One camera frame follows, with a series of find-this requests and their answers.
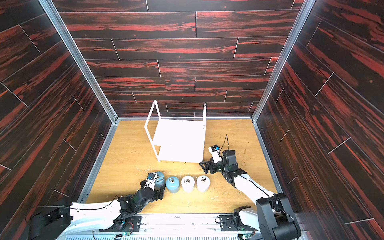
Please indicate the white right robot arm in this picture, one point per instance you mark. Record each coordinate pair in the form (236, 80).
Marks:
(273, 219)

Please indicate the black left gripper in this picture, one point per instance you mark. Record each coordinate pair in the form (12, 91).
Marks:
(157, 196)

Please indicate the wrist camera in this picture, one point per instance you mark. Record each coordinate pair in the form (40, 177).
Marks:
(151, 178)
(215, 152)

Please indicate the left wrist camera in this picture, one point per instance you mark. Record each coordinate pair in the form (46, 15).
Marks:
(151, 178)

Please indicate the aluminium left corner post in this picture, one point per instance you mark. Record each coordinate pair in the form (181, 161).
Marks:
(58, 23)

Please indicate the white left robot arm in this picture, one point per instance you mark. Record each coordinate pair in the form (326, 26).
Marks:
(121, 215)

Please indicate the teal tea canister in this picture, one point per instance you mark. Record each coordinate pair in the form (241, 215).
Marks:
(173, 184)
(160, 180)

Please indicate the aluminium corner post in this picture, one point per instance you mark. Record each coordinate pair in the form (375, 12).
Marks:
(292, 38)
(58, 23)

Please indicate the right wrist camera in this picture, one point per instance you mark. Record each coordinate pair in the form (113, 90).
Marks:
(215, 152)

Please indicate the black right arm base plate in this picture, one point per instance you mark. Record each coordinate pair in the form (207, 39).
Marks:
(228, 224)

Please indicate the white tea canister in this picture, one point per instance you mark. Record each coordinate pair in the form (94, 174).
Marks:
(188, 184)
(203, 183)

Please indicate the aluminium right corner post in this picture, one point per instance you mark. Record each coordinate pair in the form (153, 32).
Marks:
(292, 38)

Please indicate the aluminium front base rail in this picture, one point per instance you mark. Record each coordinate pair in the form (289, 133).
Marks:
(171, 227)

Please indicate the white two-tier metal shelf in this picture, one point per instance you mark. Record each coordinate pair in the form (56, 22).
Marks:
(178, 140)

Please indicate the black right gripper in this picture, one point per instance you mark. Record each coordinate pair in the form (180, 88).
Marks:
(213, 166)

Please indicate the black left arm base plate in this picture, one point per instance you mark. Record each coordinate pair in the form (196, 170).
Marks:
(129, 225)

